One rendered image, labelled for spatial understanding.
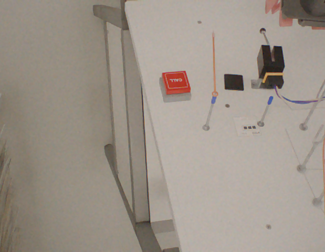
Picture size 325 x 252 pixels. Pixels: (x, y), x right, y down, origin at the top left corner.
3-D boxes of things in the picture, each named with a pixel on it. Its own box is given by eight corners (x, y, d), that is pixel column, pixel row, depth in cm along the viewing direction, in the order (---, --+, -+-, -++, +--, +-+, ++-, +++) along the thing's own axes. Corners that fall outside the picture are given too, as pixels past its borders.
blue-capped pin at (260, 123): (263, 121, 108) (275, 93, 101) (264, 127, 107) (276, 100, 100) (256, 121, 108) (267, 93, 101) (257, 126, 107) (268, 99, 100)
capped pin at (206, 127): (207, 124, 106) (217, 88, 97) (210, 129, 105) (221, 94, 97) (200, 125, 106) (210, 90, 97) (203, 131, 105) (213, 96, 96)
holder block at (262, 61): (276, 60, 111) (282, 45, 108) (279, 80, 108) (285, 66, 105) (256, 58, 111) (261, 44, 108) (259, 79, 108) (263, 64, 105)
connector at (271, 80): (276, 71, 108) (279, 64, 107) (281, 90, 105) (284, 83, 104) (262, 71, 108) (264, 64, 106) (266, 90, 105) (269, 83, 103)
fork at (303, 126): (297, 123, 109) (322, 75, 97) (306, 123, 109) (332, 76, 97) (299, 130, 107) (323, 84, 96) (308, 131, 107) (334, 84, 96)
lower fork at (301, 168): (298, 173, 101) (324, 129, 90) (294, 165, 102) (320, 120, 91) (307, 172, 102) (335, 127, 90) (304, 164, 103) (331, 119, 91)
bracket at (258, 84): (272, 81, 114) (278, 65, 111) (273, 90, 113) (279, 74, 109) (250, 80, 114) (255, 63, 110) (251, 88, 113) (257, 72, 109)
